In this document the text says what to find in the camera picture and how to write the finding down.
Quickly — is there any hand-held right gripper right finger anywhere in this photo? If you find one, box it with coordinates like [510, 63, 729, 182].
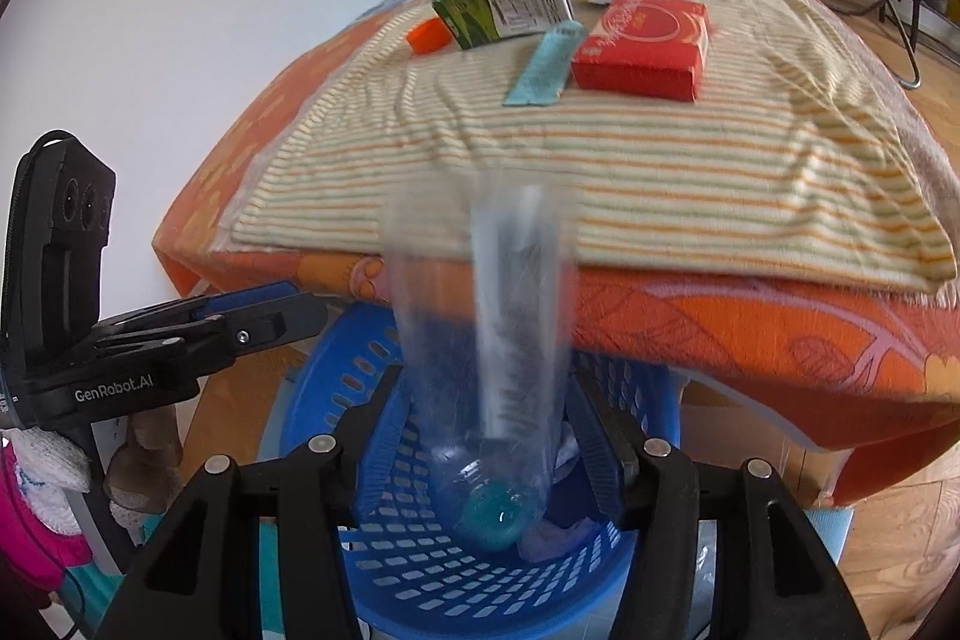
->
[562, 396, 872, 640]

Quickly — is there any beige plush thing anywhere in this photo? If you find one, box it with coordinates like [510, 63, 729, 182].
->
[101, 400, 185, 536]

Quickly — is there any green drink carton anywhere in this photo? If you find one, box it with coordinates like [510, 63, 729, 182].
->
[433, 0, 575, 52]

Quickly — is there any striped yellow cloth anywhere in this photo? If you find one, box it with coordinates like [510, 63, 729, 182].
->
[225, 0, 957, 296]

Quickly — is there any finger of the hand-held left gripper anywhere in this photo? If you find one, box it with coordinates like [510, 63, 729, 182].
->
[94, 280, 299, 341]
[97, 293, 329, 378]

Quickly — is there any blue plastic basket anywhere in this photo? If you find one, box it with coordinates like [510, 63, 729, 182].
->
[277, 302, 683, 640]

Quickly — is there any light blue packet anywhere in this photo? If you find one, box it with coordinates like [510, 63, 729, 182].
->
[502, 21, 587, 109]

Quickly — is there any red cardboard box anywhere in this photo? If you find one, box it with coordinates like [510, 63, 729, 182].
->
[570, 0, 711, 103]

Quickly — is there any clear plastic bottle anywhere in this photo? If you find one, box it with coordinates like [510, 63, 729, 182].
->
[379, 179, 582, 547]

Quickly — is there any beige fringed towel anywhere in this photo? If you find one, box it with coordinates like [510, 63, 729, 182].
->
[889, 77, 960, 221]

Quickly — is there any orange plastic cap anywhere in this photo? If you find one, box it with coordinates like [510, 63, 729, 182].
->
[405, 17, 453, 54]

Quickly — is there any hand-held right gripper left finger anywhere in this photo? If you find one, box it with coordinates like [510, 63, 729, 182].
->
[96, 366, 410, 640]

